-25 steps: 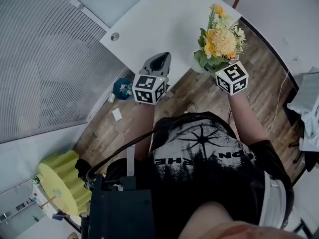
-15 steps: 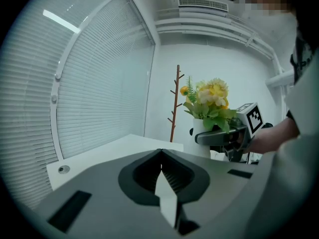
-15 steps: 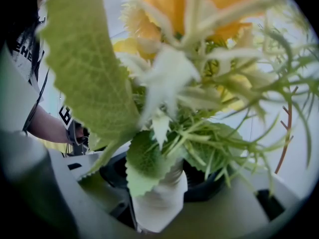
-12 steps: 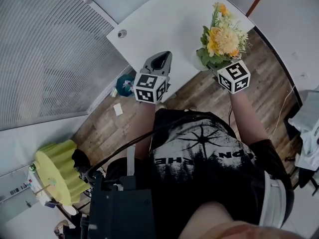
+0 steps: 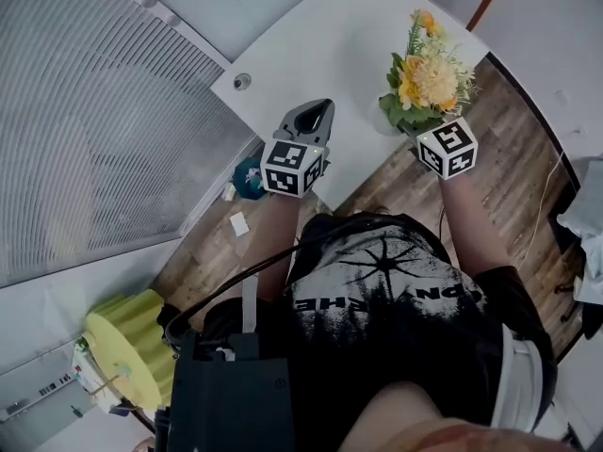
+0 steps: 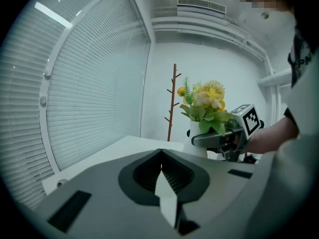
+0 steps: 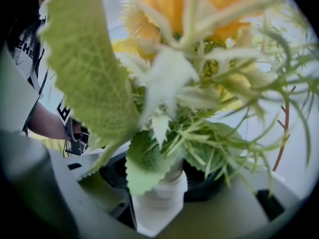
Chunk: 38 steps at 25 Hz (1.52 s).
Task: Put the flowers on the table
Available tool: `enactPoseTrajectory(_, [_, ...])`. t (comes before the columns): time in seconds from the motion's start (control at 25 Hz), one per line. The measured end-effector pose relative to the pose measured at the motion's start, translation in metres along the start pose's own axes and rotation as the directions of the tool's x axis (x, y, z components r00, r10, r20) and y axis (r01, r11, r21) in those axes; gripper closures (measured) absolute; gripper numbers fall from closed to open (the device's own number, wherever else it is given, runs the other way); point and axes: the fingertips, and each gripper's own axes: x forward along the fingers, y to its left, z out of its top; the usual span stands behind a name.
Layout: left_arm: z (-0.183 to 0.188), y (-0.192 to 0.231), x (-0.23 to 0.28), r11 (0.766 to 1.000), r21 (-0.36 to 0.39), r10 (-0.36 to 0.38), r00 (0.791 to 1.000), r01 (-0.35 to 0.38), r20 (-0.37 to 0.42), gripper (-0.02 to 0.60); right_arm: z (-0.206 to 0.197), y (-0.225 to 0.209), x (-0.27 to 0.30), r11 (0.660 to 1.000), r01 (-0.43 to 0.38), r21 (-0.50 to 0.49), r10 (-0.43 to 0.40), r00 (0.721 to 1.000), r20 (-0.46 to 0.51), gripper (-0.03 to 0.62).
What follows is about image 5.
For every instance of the teal trash bin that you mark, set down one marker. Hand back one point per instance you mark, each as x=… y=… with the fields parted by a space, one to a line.
x=247 y=179

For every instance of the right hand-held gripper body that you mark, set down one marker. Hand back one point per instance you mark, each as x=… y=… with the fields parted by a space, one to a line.
x=447 y=149

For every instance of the black box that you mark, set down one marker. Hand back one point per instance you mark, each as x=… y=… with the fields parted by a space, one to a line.
x=565 y=231

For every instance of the yellow orange flowers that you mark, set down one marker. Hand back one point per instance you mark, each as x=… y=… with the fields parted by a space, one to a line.
x=431 y=80

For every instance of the person's face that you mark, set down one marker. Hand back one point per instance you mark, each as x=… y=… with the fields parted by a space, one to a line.
x=424 y=422

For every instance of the black office chair base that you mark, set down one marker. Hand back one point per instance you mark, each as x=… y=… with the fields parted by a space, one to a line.
x=572 y=299

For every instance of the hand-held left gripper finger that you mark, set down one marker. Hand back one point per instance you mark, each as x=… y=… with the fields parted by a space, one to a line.
x=288 y=123
x=328 y=125

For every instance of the white paper sheet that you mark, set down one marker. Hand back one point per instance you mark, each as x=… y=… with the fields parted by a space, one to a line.
x=239 y=223

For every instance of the orange coat rack leg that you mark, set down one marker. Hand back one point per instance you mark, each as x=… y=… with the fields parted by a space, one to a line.
x=485 y=0

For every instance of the white shelf unit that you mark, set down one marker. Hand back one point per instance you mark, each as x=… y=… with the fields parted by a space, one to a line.
x=42 y=393

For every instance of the white round table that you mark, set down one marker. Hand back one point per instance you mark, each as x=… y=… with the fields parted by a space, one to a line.
x=330 y=54

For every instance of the person's right forearm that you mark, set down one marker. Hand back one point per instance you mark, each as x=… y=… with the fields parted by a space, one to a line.
x=473 y=229

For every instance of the pale cloth covered table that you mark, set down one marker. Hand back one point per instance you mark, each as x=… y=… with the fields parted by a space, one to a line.
x=586 y=233

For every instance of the person's black printed t-shirt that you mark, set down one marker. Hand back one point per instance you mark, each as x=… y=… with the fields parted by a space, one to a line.
x=391 y=327

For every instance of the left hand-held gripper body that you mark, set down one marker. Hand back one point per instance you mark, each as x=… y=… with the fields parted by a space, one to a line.
x=292 y=167

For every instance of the striped frosted glass partition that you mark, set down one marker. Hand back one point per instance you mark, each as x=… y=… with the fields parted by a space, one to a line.
x=94 y=125

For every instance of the yellow-green pleated stool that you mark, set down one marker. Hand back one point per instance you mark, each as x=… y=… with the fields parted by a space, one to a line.
x=132 y=342

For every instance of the person's left forearm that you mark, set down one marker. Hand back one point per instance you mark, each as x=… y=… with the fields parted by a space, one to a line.
x=278 y=247

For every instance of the black chest pack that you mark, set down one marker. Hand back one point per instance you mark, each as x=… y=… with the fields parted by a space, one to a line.
x=231 y=393

